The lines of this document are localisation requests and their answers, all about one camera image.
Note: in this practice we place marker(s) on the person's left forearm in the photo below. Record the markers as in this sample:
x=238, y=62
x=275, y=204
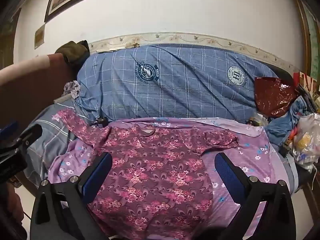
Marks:
x=12, y=205

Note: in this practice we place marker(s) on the small wall picture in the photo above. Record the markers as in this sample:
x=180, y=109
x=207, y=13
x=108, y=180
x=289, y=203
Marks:
x=39, y=36

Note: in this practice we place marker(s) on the colourful packet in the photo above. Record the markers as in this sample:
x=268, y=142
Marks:
x=256, y=121

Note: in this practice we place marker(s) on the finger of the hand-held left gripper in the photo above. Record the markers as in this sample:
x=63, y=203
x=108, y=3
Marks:
x=31, y=133
x=8, y=128

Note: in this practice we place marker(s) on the pink floral shirt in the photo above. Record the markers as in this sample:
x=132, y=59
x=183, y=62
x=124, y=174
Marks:
x=155, y=165

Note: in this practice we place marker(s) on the grey lilac cloth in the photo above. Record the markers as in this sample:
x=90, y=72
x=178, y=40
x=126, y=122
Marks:
x=73, y=88

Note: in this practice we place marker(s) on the purple floral bedsheet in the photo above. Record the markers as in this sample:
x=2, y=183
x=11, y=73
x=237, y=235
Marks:
x=237, y=145

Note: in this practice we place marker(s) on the brown headboard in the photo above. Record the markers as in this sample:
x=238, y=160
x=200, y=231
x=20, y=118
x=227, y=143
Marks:
x=30, y=90

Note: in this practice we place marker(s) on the wooden door frame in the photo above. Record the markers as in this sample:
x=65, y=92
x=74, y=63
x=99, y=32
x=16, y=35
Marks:
x=308, y=35

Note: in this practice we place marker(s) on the blue plaid quilt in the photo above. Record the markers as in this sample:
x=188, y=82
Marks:
x=175, y=85

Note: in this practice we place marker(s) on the olive green cloth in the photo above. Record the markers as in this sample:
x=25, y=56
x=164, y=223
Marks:
x=73, y=51

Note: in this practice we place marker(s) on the red plastic bag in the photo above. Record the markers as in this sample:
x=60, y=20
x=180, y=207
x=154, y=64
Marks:
x=273, y=96

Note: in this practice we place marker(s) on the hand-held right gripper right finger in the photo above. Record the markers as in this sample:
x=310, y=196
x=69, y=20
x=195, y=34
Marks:
x=227, y=175

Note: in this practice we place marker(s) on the grey plaid bedsheet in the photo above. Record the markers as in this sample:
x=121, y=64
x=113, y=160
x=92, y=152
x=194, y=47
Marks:
x=47, y=140

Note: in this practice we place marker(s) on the blue denim cloth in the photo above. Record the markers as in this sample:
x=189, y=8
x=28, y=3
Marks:
x=285, y=120

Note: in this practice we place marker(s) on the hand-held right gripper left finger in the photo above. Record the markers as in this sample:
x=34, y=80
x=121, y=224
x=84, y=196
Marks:
x=98, y=177

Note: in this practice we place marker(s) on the white plastic bag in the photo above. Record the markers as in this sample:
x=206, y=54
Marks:
x=307, y=140

